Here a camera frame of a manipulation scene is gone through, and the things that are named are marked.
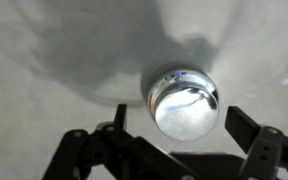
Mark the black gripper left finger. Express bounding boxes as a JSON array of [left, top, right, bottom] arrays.
[[42, 104, 198, 180]]

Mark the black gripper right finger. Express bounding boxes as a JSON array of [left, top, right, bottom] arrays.
[[225, 106, 288, 180]]

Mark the shiny silver metal lid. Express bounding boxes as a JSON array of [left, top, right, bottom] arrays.
[[147, 69, 220, 141]]

